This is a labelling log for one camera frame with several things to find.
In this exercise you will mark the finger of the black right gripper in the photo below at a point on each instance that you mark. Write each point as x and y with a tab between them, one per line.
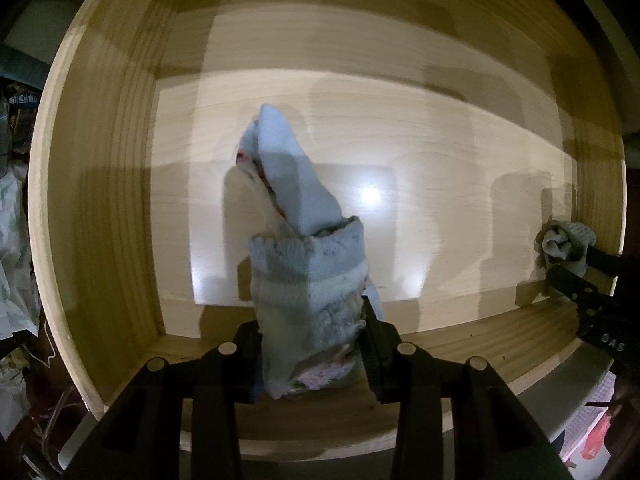
607	264
572	286

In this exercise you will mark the wooden drawer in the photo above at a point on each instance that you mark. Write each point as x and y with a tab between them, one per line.
455	129

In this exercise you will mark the blue white socks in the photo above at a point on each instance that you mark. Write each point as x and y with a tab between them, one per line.
309	273

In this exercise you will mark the grey ribbed sock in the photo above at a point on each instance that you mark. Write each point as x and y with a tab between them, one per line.
564	244

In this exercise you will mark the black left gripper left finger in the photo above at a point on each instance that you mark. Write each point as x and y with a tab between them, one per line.
139	435

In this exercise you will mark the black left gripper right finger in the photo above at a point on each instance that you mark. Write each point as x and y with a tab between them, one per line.
495	437

